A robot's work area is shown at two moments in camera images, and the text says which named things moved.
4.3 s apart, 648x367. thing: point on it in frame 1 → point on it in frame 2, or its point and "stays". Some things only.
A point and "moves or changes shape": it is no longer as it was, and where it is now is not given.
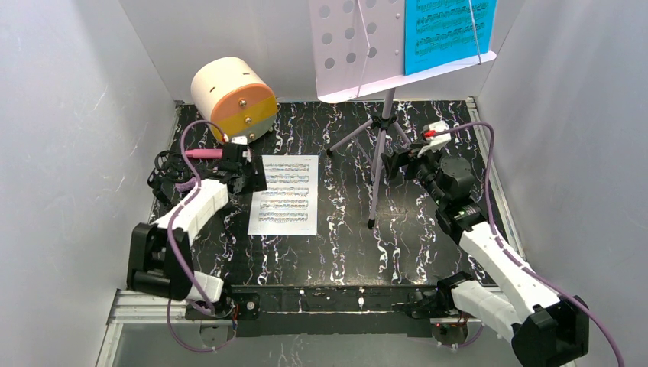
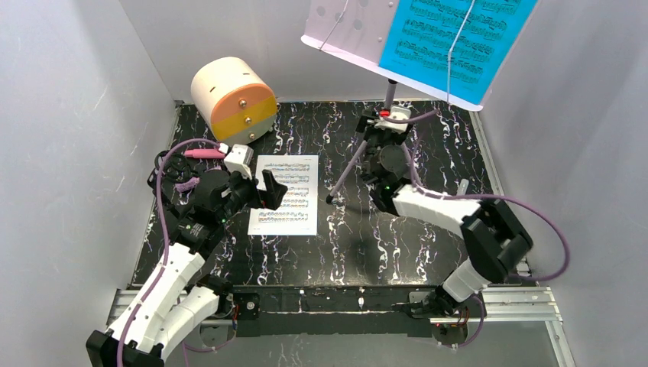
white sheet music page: x=289 y=206 stays
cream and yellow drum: x=228 y=92 stays
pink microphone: x=205 y=153 stays
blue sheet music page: x=439 y=33 moves or changes shape
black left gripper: x=247 y=171 → x=251 y=189
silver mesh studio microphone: x=187 y=186 stays
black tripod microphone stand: x=170 y=170 stays
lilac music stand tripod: x=359 y=49 → x=382 y=136
